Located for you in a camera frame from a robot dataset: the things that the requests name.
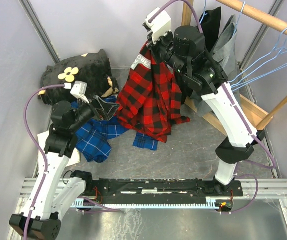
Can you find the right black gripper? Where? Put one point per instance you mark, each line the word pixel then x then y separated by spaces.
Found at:
pixel 155 47

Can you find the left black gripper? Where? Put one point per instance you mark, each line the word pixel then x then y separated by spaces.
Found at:
pixel 109 109

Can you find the red black plaid shirt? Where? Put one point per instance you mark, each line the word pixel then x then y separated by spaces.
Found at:
pixel 150 101

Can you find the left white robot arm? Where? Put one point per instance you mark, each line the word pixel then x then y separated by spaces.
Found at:
pixel 42 215

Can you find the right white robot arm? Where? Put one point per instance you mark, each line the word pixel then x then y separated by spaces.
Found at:
pixel 186 53

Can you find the blue plaid shirt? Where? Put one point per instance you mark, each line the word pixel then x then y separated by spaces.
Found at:
pixel 94 136

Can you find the blue hanger under black garment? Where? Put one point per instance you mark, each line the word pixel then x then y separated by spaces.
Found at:
pixel 204 13

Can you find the grey hanging shirt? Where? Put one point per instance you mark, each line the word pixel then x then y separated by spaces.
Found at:
pixel 224 53

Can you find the blue hanger under grey shirt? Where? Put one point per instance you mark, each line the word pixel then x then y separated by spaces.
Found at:
pixel 239 17

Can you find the black flower-print garment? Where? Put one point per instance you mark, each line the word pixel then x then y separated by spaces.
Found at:
pixel 94 69

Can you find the black hanging garment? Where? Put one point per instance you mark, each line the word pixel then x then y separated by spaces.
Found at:
pixel 211 27

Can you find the white folded cloth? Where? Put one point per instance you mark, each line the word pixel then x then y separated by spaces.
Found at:
pixel 60 145

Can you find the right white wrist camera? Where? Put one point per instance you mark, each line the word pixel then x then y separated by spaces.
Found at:
pixel 158 23

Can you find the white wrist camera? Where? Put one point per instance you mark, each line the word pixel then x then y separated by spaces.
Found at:
pixel 78 90
pixel 158 23

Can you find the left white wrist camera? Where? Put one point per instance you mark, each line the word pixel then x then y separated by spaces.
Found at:
pixel 78 90

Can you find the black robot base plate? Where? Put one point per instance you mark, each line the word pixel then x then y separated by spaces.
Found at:
pixel 156 191

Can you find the wooden clothes rack frame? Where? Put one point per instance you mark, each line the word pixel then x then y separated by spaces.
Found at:
pixel 253 111

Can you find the light blue cable duct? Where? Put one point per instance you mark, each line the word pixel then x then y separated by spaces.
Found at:
pixel 210 204

